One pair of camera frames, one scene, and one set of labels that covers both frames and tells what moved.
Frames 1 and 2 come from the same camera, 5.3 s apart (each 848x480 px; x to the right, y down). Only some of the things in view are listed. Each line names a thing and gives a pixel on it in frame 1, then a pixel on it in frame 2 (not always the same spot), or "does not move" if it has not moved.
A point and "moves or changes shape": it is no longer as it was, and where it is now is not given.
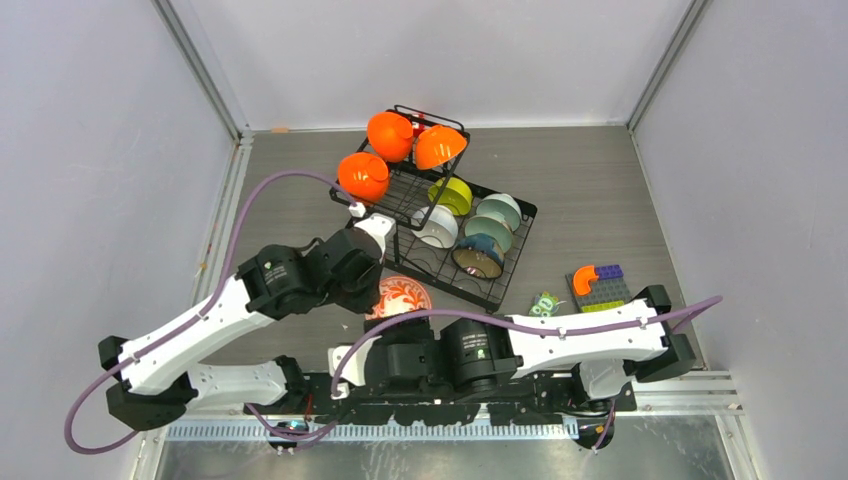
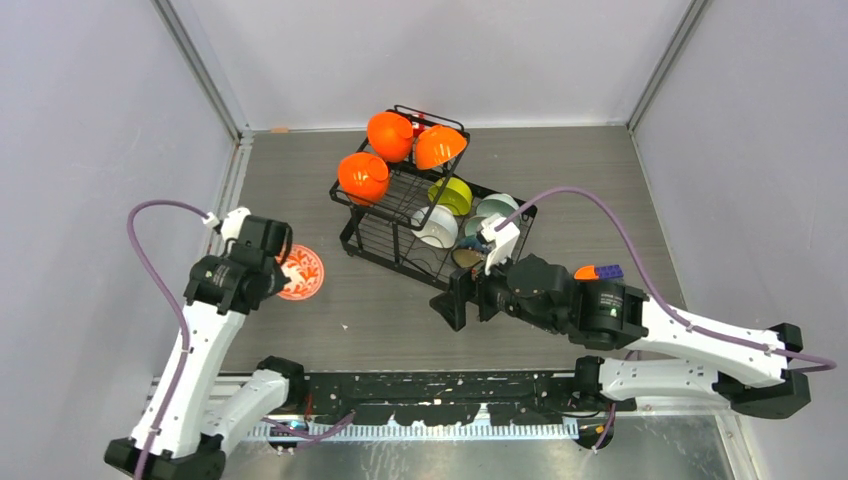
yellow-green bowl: x=457 y=196 does not move
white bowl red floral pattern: x=400 y=295 moves or changes shape
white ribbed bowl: x=440 y=228 does not move
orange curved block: x=582 y=276 does not move
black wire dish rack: x=450 y=234 does not move
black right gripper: x=419 y=327 to x=463 y=283
